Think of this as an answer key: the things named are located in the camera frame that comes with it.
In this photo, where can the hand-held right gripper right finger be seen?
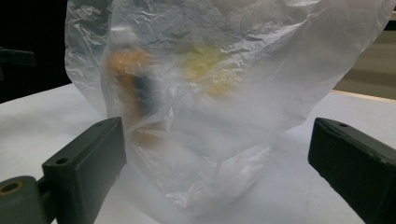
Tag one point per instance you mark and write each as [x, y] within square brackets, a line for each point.
[355, 161]

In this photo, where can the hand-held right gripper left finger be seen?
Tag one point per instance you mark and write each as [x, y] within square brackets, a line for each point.
[84, 168]

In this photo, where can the translucent white plastic bag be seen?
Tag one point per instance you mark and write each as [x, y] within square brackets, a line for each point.
[218, 93]

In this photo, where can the orange and black object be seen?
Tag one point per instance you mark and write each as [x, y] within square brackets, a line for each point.
[134, 84]

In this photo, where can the dark stand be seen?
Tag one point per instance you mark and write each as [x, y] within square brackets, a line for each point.
[15, 59]

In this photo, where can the yellow object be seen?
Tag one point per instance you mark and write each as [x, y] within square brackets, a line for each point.
[208, 70]

